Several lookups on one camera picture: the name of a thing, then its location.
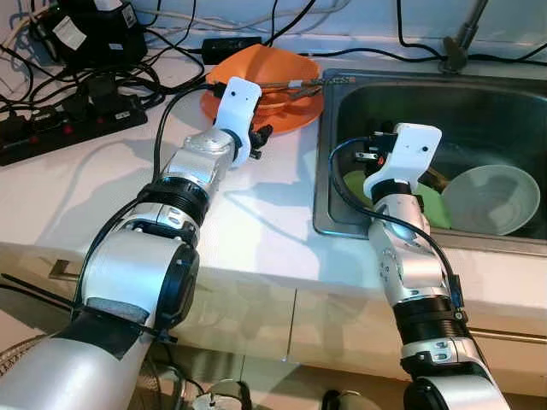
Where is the orange plastic plate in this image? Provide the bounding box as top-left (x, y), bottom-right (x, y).
top-left (201, 81), bottom-right (326, 135)

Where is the orange plastic bowl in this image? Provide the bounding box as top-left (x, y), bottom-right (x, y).
top-left (208, 44), bottom-right (322, 97)

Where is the patterned wooden chopstick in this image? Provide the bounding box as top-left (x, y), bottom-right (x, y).
top-left (256, 75), bottom-right (344, 91)

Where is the green plastic plate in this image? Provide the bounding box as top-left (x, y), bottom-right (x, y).
top-left (342, 169), bottom-right (452, 230)

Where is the black power adapter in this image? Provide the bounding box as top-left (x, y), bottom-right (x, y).
top-left (201, 36), bottom-right (262, 55)

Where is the stainless steel sink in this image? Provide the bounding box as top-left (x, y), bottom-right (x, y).
top-left (312, 68), bottom-right (547, 246)

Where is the grey translucent bowl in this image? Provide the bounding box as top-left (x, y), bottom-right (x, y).
top-left (440, 165), bottom-right (542, 237)

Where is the thin metal faucet stem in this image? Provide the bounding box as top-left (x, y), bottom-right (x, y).
top-left (438, 0), bottom-right (491, 74)

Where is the black device with label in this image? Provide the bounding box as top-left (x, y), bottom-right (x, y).
top-left (30, 0), bottom-right (148, 69)

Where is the black power strip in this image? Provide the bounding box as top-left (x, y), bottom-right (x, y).
top-left (0, 92), bottom-right (148, 167)

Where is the grey robot left foot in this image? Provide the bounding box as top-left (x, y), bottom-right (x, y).
top-left (192, 378), bottom-right (254, 410)

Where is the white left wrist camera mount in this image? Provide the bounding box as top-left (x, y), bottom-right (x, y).
top-left (213, 77), bottom-right (262, 165)

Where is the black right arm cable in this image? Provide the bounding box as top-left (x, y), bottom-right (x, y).
top-left (329, 137), bottom-right (467, 317)

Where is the black cable along sink rim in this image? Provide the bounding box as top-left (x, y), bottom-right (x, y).
top-left (256, 43), bottom-right (547, 65)

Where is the long metal drawer handle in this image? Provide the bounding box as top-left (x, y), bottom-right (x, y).
top-left (466, 327), bottom-right (547, 344)

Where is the short metal drawer handle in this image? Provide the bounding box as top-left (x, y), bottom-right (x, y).
top-left (47, 259), bottom-right (79, 283)

